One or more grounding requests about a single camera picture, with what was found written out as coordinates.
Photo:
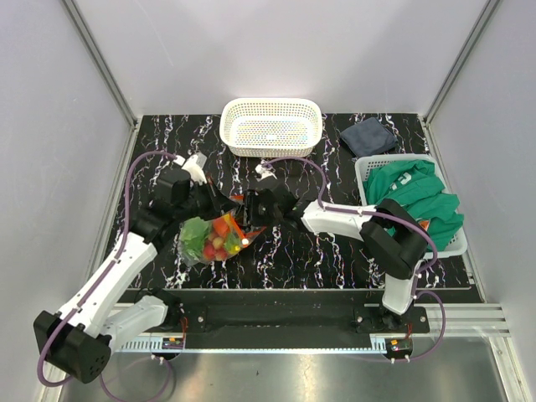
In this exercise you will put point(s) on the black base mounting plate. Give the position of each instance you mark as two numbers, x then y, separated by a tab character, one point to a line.
285	321

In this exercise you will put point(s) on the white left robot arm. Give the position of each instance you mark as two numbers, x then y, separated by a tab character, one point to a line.
82	335

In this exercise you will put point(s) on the green garment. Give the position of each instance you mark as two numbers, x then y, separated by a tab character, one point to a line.
415	186

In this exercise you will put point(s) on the red fake strawberries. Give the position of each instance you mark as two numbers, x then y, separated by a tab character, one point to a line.
214	249

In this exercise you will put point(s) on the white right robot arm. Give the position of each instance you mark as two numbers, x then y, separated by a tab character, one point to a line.
395	240

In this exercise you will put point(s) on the red fake chili pepper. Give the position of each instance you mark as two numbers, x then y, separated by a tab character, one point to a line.
226	225

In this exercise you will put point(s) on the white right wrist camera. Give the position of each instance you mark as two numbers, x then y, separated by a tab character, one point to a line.
263	173

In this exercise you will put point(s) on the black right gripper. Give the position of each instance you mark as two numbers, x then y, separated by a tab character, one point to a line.
246	214

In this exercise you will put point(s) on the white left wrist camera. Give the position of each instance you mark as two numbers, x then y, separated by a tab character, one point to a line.
194	165

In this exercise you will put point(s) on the dark blue folded cloth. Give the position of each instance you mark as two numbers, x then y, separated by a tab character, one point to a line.
368	138

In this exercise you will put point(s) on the green fake lettuce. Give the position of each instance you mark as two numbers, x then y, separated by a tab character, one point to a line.
192	238

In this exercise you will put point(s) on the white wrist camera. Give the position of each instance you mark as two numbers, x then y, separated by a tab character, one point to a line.
194	165
263	173

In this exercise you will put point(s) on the yellow fake banana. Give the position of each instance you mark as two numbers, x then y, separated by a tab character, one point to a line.
234	247

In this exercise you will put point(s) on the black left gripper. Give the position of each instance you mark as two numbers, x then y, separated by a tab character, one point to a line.
219	203

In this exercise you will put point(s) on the white perforated plastic basket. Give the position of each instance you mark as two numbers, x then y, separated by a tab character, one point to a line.
271	127

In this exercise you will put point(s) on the clear zip top bag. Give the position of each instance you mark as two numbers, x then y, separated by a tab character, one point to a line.
249	234

